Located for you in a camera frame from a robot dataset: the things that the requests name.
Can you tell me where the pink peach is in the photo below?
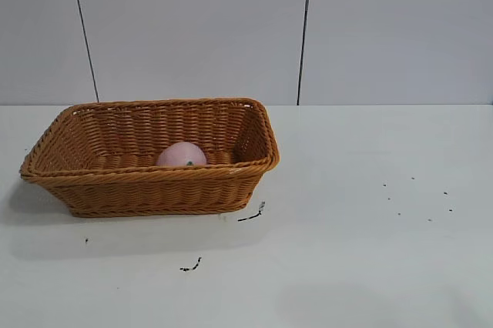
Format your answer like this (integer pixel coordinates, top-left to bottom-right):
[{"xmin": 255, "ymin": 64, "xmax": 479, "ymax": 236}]
[{"xmin": 156, "ymin": 141, "xmax": 208, "ymax": 168}]

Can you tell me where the brown woven wicker basket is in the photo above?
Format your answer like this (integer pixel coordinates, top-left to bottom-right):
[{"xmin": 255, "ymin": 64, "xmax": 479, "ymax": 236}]
[{"xmin": 19, "ymin": 97, "xmax": 281, "ymax": 218}]

